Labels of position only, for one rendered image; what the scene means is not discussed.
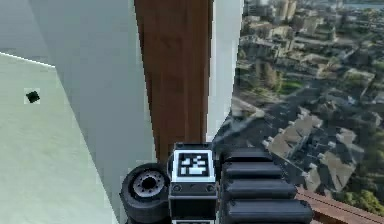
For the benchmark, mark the brown wooden room door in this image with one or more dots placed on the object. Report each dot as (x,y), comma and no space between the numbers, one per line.
(176,73)

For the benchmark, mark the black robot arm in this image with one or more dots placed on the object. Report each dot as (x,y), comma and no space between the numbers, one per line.
(256,190)

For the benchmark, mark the small black wall socket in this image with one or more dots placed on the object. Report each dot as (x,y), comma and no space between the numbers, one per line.
(33,97)

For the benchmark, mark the window with city view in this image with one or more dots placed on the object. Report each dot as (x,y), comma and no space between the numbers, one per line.
(310,90)

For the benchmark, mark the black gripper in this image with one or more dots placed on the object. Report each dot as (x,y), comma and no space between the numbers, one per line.
(146,193)

